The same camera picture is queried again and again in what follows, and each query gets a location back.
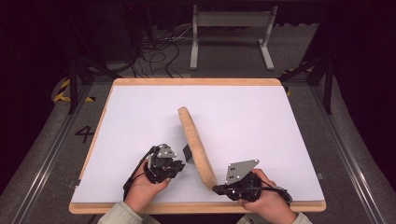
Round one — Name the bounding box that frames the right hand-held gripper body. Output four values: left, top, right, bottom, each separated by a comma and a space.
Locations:
225, 159, 262, 203

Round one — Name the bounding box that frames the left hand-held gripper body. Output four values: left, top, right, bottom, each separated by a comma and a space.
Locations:
144, 143, 183, 185

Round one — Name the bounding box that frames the tan plush pad black backing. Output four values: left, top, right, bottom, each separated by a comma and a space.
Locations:
177, 105, 218, 190

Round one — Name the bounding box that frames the person's left hand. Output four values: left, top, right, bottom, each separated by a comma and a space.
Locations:
124, 161, 172, 214

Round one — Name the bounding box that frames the person's right hand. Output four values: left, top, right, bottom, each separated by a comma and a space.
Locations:
237, 168, 297, 224

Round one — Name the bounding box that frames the yellow black striped floor tape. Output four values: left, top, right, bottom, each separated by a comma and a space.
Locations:
281, 63, 314, 97
53, 78, 96, 103

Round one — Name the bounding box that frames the black metal stand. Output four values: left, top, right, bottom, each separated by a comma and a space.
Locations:
278, 55, 335, 116
64, 6, 122, 115

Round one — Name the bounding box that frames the dark box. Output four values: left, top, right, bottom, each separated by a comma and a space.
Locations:
99, 4, 143, 63

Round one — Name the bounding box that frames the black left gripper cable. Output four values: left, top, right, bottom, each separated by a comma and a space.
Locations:
122, 146, 157, 202

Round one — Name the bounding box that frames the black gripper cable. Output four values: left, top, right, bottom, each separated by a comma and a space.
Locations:
258, 185, 293, 204
122, 146, 157, 202

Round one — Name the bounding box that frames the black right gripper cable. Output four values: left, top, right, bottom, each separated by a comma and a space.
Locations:
258, 185, 293, 204

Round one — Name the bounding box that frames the tangle of black floor cables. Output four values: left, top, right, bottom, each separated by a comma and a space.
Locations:
130, 26, 194, 78

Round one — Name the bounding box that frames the aluminium floor rail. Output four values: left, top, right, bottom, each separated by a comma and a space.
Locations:
10, 83, 94, 224
311, 83, 390, 224

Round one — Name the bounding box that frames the white metal frame stand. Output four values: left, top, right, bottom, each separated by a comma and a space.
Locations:
190, 4, 279, 72

